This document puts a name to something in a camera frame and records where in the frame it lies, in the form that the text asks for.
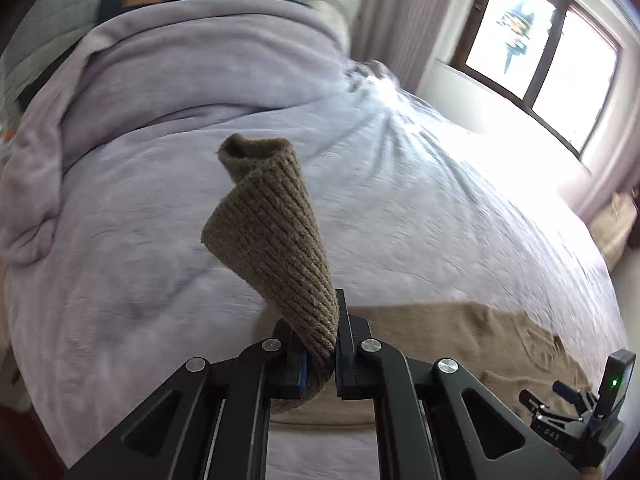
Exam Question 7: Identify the beige puffer jacket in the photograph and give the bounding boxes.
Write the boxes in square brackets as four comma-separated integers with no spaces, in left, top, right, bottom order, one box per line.
[589,192,638,271]

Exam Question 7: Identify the brown knit sweater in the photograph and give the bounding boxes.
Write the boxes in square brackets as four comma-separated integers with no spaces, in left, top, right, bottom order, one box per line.
[201,133,601,428]

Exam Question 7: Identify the grey padded headboard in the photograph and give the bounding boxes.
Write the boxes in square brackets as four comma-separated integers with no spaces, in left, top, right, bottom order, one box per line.
[2,0,151,106]

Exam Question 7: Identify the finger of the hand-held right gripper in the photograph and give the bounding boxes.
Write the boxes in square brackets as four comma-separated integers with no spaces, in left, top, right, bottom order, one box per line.
[519,389,583,426]
[552,380,598,408]

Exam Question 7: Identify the lavender embossed bedspread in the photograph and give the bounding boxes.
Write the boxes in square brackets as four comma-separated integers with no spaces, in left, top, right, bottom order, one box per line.
[2,57,632,468]

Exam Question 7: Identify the lavender fleece duvet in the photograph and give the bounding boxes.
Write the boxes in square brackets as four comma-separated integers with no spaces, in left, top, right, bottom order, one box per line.
[0,0,353,267]

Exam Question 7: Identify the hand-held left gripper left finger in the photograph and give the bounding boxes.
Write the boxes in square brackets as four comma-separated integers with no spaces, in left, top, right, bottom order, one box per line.
[62,317,308,480]

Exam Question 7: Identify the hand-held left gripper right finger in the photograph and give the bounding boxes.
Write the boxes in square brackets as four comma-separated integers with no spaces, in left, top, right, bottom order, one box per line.
[334,289,583,480]

